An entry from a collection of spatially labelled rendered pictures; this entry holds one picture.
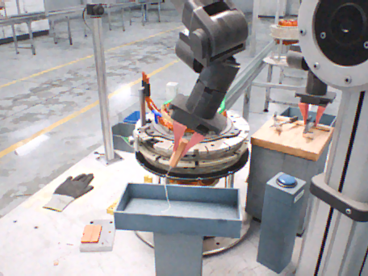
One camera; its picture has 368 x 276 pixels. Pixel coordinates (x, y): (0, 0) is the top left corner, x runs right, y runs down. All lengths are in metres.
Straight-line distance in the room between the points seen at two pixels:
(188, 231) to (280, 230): 0.28
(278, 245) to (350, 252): 0.33
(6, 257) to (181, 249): 0.55
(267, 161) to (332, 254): 0.44
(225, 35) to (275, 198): 0.45
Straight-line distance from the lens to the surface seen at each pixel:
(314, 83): 0.98
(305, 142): 0.99
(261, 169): 1.02
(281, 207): 0.85
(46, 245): 1.09
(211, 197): 0.76
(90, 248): 1.03
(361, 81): 0.44
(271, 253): 0.95
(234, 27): 0.53
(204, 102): 0.58
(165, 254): 0.75
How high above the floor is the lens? 1.48
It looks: 26 degrees down
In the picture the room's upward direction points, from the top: straight up
